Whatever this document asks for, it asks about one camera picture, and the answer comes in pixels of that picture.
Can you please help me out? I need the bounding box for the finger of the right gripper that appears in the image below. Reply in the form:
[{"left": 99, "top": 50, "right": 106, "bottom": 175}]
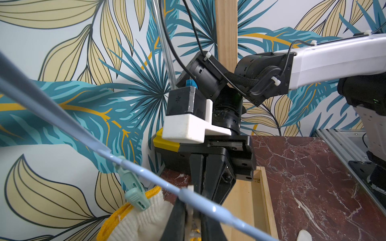
[
  {"left": 204, "top": 154, "right": 236, "bottom": 205},
  {"left": 190, "top": 154, "right": 205, "bottom": 194}
]

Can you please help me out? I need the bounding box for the green clothespin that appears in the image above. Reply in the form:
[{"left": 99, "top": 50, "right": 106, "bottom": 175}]
[{"left": 115, "top": 165, "right": 150, "bottom": 211}]

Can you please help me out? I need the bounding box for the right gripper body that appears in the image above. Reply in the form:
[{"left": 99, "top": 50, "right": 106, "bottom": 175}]
[{"left": 155, "top": 134, "right": 257, "bottom": 205}]

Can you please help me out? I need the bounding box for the white glove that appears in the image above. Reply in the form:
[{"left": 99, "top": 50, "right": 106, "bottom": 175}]
[
  {"left": 296, "top": 230, "right": 312, "bottom": 241},
  {"left": 96, "top": 186, "right": 173, "bottom": 241},
  {"left": 184, "top": 204, "right": 202, "bottom": 241}
]

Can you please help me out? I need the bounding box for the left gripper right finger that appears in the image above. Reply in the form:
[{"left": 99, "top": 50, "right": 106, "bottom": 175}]
[{"left": 200, "top": 213, "right": 228, "bottom": 241}]

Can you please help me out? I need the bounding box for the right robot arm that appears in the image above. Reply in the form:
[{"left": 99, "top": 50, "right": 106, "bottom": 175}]
[{"left": 153, "top": 33, "right": 386, "bottom": 204}]

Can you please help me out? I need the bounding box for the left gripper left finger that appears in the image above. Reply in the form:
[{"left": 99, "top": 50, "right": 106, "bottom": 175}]
[{"left": 160, "top": 199, "right": 186, "bottom": 241}]

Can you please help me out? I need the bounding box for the white glove back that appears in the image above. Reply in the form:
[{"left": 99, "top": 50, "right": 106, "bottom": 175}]
[{"left": 296, "top": 230, "right": 312, "bottom": 241}]

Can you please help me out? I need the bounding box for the wooden hanging rack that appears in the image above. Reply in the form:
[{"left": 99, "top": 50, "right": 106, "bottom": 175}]
[{"left": 215, "top": 0, "right": 279, "bottom": 241}]

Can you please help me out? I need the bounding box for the yellow black toolbox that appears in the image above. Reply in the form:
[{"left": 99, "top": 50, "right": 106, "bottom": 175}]
[{"left": 153, "top": 128, "right": 180, "bottom": 153}]

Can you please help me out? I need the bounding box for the light blue clip hanger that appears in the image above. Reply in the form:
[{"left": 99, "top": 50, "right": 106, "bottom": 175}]
[{"left": 0, "top": 51, "right": 281, "bottom": 241}]

